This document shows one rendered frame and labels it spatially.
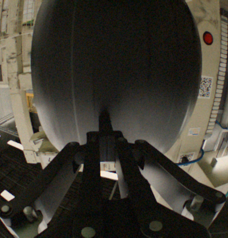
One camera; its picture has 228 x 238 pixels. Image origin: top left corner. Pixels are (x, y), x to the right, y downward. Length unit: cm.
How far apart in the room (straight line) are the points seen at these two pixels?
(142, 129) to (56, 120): 13
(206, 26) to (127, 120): 41
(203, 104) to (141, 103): 36
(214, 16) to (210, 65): 17
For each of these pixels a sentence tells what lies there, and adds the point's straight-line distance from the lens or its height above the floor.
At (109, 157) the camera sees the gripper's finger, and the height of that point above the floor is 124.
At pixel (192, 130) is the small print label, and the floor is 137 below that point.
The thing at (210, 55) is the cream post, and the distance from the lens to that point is 52.
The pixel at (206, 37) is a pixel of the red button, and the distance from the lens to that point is 51.
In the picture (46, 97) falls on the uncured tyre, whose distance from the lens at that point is 22.
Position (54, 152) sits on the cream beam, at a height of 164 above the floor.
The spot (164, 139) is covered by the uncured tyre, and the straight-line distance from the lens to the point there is 27.
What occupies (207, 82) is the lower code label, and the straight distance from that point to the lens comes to 53.
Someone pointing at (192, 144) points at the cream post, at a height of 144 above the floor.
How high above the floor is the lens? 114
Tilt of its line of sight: 24 degrees up
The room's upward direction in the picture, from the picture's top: 179 degrees counter-clockwise
